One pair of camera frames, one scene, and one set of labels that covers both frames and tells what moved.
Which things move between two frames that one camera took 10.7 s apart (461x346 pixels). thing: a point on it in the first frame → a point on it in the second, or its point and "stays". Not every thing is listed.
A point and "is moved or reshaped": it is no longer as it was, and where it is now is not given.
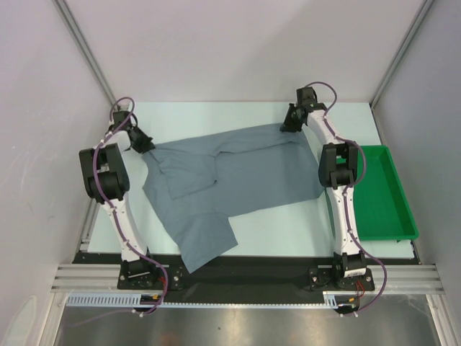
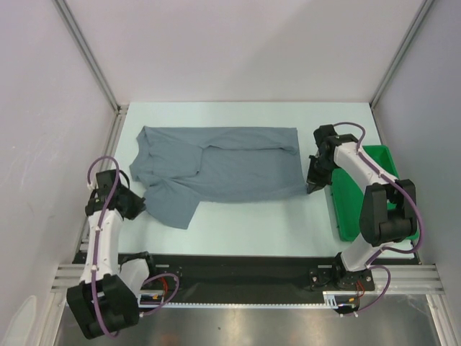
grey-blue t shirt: [196, 183] is moved or reshaped
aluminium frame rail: [400, 278] stays
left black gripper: [146, 144] → [138, 205]
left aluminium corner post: [69, 19] stays
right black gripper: [290, 120] → [318, 172]
